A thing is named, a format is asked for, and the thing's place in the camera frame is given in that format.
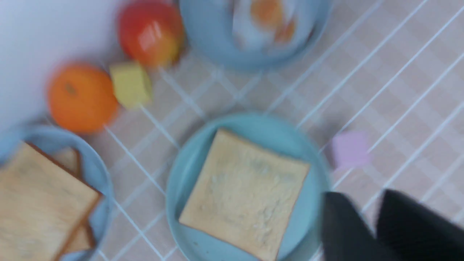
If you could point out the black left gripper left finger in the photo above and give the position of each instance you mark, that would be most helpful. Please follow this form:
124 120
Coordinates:
345 236

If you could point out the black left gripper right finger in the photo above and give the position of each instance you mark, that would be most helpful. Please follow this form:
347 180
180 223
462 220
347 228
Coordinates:
416 233

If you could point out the toast slice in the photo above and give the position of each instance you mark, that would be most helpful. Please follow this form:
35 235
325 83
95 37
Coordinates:
29 207
245 195
79 198

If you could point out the fried egg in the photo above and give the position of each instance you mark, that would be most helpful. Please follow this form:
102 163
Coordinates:
256 22
296 33

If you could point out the teal center plate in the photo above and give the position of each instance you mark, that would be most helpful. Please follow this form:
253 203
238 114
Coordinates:
302 239

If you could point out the pink cube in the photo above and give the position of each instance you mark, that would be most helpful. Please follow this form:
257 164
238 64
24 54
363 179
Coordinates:
349 150

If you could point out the checkered beige tablecloth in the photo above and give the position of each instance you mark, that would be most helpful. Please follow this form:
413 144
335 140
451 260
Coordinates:
392 69

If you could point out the grey-blue egg plate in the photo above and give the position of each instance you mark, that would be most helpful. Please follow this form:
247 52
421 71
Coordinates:
209 31

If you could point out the light blue bread plate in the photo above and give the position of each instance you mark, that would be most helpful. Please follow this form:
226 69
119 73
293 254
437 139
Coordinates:
51 139

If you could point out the yellow cube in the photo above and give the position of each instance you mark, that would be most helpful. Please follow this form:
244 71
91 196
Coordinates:
131 83

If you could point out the red yellow apple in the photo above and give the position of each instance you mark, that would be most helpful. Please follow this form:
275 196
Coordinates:
151 32

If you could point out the orange fruit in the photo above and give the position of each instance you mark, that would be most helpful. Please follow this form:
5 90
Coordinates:
81 99

